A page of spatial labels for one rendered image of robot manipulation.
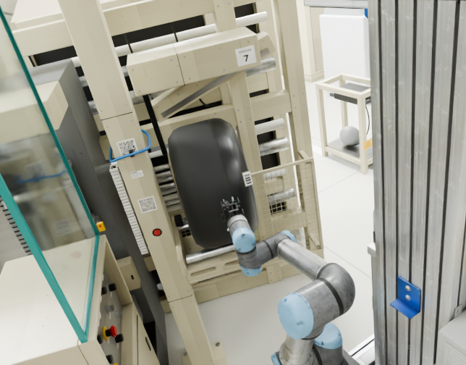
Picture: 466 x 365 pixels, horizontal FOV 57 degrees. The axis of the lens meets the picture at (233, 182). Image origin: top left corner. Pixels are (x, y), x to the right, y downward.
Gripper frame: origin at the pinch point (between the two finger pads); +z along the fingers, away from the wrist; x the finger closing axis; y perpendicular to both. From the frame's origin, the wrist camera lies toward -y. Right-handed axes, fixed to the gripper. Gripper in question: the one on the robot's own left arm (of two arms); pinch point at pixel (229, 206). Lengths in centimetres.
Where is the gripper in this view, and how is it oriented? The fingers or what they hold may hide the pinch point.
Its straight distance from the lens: 179.6
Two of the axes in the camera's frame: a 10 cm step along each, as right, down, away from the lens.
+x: -9.6, 2.6, -0.8
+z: -1.7, -3.5, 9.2
